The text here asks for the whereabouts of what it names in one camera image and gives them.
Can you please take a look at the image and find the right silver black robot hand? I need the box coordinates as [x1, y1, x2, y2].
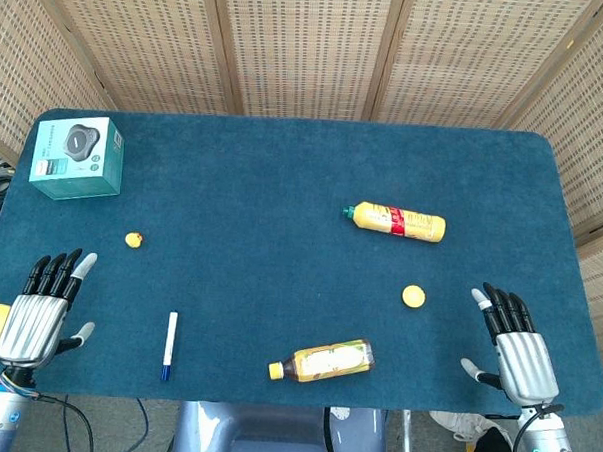
[457, 281, 565, 409]

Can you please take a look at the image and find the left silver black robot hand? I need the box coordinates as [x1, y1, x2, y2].
[0, 245, 100, 373]

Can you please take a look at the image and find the yellow scalloped round cap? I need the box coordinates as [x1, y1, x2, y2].
[401, 283, 427, 309]

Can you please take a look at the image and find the white sneaker shoe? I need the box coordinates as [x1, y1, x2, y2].
[427, 410, 498, 445]

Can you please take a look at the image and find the metal table leg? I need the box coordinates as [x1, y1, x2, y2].
[400, 410, 416, 452]

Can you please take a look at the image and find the white marker pen blue cap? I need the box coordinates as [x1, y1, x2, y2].
[160, 310, 180, 383]

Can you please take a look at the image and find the teal speaker product box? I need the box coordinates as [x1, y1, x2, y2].
[27, 112, 126, 204]

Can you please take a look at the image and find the yellow squeeze bottle red label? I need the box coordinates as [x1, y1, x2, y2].
[340, 200, 449, 244]

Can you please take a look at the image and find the corn tea plastic bottle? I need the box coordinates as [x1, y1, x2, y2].
[267, 334, 378, 387]

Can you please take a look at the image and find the blue fuzzy table cloth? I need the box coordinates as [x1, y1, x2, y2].
[0, 105, 603, 420]

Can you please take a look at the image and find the woven wicker screen panel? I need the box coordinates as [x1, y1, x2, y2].
[0, 0, 120, 169]
[195, 0, 407, 124]
[490, 0, 603, 245]
[30, 0, 247, 117]
[360, 0, 603, 134]

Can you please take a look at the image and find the grey-blue robot torso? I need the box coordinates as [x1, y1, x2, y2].
[171, 399, 390, 452]

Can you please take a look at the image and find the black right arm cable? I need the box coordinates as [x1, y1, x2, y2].
[513, 402, 565, 452]

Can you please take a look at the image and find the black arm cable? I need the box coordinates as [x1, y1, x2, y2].
[30, 392, 98, 452]
[513, 402, 565, 452]

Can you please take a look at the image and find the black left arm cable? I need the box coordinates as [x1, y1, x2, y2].
[30, 392, 98, 452]

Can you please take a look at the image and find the blue floor cable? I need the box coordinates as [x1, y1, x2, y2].
[120, 397, 151, 452]

